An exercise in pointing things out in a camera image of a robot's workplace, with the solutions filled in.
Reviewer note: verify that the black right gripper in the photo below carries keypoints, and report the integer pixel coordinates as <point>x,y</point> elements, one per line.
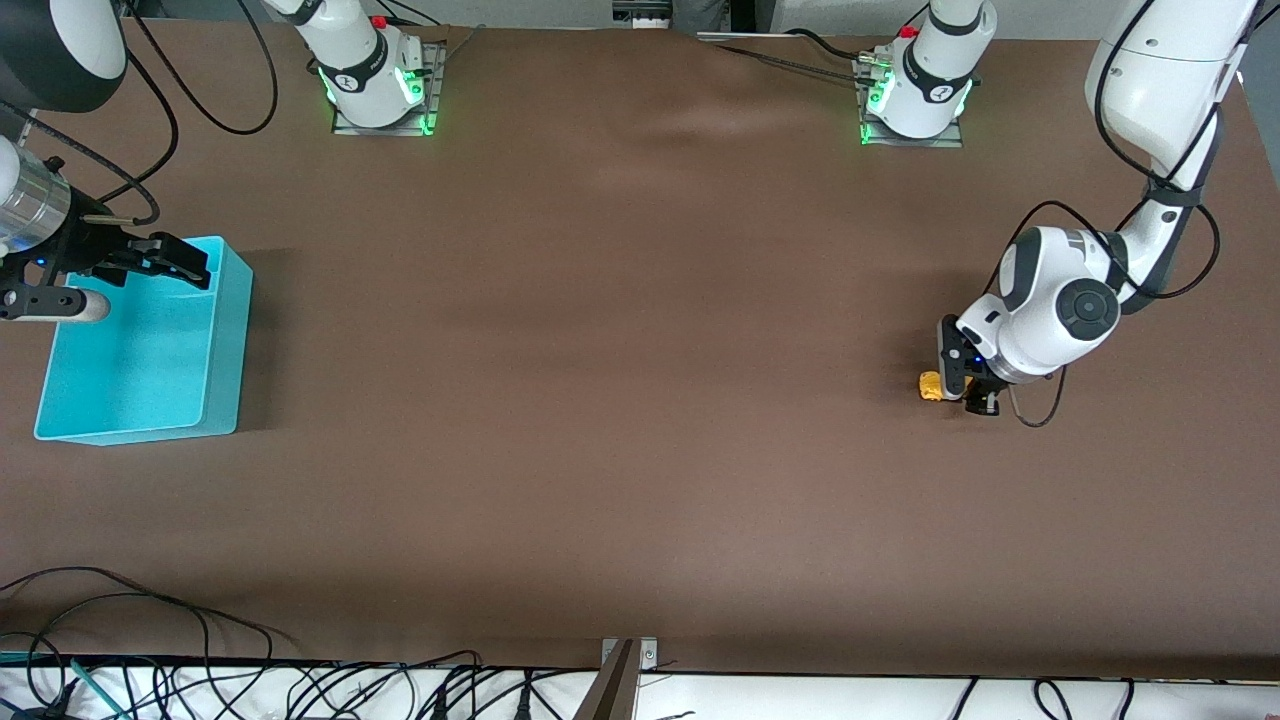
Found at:
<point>82,249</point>

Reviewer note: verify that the yellow beetle toy car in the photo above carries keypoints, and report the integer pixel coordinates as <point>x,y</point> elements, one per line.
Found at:
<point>931,386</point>

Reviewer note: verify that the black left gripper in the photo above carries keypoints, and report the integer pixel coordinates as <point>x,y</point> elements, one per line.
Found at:
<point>984,398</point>

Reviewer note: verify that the silver metal bar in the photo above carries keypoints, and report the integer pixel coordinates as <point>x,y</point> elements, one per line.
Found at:
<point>740,36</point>

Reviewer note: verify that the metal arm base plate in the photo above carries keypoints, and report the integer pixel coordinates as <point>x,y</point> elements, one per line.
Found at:
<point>433,70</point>
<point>940,142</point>

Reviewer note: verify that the turquoise plastic bin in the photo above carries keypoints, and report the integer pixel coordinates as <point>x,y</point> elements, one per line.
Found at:
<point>130,370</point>

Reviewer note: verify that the metal mount bracket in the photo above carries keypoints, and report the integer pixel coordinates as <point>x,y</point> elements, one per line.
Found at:
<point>615,690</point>

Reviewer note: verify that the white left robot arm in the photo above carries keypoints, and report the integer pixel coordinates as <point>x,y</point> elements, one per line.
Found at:
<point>1050,300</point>

